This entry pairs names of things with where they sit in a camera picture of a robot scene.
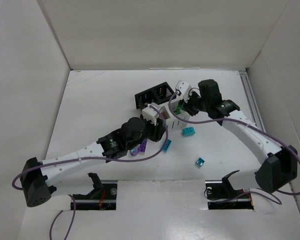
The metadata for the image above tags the green lego brick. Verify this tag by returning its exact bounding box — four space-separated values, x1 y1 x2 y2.
173 108 183 115

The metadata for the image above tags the teal lego brick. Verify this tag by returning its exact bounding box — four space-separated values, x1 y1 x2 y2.
182 126 196 137

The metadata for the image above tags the teal long lego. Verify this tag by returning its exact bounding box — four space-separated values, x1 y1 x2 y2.
162 139 172 152

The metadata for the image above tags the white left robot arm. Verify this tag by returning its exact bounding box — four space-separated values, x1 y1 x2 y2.
18 117 168 208

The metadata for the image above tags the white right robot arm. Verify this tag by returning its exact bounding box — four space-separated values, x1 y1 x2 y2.
176 79 298 193

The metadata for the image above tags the purple lego brick overturned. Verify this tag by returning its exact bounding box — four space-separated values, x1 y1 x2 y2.
138 140 147 155

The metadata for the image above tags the purple round flower lego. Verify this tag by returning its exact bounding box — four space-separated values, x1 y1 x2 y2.
130 148 139 157

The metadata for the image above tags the white two-slot container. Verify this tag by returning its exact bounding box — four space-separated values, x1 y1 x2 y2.
160 99 190 132

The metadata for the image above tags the black two-slot container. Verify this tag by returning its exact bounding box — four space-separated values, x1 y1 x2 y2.
135 82 174 110

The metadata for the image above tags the small teal square lego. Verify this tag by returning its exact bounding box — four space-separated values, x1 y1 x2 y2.
195 158 205 168

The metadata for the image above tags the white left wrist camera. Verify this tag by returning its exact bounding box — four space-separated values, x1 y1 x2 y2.
142 102 161 126

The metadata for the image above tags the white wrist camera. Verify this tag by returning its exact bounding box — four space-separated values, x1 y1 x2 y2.
142 102 161 126
175 80 192 103

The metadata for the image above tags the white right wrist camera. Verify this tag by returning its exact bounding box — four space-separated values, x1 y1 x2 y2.
175 80 192 103

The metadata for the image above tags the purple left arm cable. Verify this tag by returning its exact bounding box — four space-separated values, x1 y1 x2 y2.
11 103 170 240

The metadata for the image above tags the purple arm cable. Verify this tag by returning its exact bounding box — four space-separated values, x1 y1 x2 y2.
169 91 300 206
11 103 170 240

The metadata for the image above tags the aluminium rail right edge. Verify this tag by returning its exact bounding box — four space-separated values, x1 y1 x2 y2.
239 70 266 132

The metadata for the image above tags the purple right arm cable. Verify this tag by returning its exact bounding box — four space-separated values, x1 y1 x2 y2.
169 91 300 206

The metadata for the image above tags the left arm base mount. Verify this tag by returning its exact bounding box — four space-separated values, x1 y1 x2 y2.
73 181 118 211

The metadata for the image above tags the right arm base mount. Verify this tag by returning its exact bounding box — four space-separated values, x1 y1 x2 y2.
204 180 254 210

